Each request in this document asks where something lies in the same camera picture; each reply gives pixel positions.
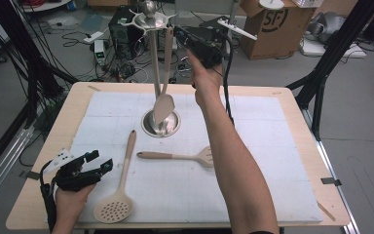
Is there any black computer tower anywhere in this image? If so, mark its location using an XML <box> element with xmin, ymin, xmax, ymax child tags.
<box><xmin>107</xmin><ymin>5</ymin><xmax>142</xmax><ymax>61</ymax></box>

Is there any beige perforated skimmer spoon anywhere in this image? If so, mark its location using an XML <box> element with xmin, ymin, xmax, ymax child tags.
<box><xmin>93</xmin><ymin>129</ymin><xmax>137</xmax><ymax>224</ymax></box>

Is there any person's right hand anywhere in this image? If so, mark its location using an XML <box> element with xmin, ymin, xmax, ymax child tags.
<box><xmin>186</xmin><ymin>48</ymin><xmax>225</xmax><ymax>110</ymax></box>

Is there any white round table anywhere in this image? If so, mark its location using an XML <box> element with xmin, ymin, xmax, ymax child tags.
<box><xmin>20</xmin><ymin>0</ymin><xmax>74</xmax><ymax>14</ymax></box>

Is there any white flat board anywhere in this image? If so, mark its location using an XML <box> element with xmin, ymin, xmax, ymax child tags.
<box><xmin>300</xmin><ymin>38</ymin><xmax>368</xmax><ymax>59</ymax></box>

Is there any black tape strip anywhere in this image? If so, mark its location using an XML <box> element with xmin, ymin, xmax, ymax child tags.
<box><xmin>320</xmin><ymin>176</ymin><xmax>343</xmax><ymax>187</ymax></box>
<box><xmin>19</xmin><ymin>170</ymin><xmax>43</xmax><ymax>181</ymax></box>

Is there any cardboard box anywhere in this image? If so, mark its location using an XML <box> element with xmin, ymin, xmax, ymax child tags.
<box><xmin>240</xmin><ymin>0</ymin><xmax>317</xmax><ymax>61</ymax></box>

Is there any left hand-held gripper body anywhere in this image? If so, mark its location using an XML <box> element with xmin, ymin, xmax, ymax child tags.
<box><xmin>39</xmin><ymin>147</ymin><xmax>106</xmax><ymax>193</ymax></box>

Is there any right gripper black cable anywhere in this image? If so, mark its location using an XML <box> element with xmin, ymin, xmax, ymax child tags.
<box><xmin>222</xmin><ymin>35</ymin><xmax>237</xmax><ymax>127</ymax></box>

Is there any white power strip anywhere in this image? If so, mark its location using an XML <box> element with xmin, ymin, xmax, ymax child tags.
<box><xmin>83</xmin><ymin>30</ymin><xmax>105</xmax><ymax>45</ymax></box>

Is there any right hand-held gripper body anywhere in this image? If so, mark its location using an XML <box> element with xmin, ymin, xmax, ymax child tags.
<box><xmin>183</xmin><ymin>18</ymin><xmax>258</xmax><ymax>70</ymax></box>

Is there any white foam mat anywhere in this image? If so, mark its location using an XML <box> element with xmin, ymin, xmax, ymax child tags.
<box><xmin>44</xmin><ymin>91</ymin><xmax>324</xmax><ymax>225</ymax></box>

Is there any tangle of floor cables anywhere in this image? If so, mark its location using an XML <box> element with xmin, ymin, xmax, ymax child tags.
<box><xmin>61</xmin><ymin>28</ymin><xmax>183</xmax><ymax>84</ymax></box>

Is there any beige slotted turner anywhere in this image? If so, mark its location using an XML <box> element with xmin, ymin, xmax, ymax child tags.
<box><xmin>136</xmin><ymin>145</ymin><xmax>215</xmax><ymax>169</ymax></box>

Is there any aluminium rail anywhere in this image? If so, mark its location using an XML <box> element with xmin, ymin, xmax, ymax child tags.
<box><xmin>300</xmin><ymin>106</ymin><xmax>361</xmax><ymax>234</ymax></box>
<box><xmin>0</xmin><ymin>126</ymin><xmax>35</xmax><ymax>213</ymax></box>

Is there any person's left hand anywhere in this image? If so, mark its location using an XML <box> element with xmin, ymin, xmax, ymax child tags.
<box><xmin>52</xmin><ymin>182</ymin><xmax>97</xmax><ymax>228</ymax></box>

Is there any black metal frame stand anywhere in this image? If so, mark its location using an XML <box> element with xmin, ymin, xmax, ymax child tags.
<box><xmin>285</xmin><ymin>0</ymin><xmax>374</xmax><ymax>141</ymax></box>
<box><xmin>0</xmin><ymin>0</ymin><xmax>79</xmax><ymax>131</ymax></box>

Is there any white power adapter box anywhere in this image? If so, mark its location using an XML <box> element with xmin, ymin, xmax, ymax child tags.
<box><xmin>93</xmin><ymin>39</ymin><xmax>106</xmax><ymax>66</ymax></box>

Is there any white round plate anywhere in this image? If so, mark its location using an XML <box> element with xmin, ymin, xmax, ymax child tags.
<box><xmin>258</xmin><ymin>0</ymin><xmax>285</xmax><ymax>11</ymax></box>

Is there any grey metal post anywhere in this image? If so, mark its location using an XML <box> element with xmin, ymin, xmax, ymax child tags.
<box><xmin>228</xmin><ymin>0</ymin><xmax>241</xmax><ymax>21</ymax></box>

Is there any metal utensil rack stand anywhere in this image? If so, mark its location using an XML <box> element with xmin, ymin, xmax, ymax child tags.
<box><xmin>122</xmin><ymin>0</ymin><xmax>182</xmax><ymax>138</ymax></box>

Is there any grey bag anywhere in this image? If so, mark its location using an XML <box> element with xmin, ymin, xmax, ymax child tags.
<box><xmin>306</xmin><ymin>11</ymin><xmax>347</xmax><ymax>45</ymax></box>

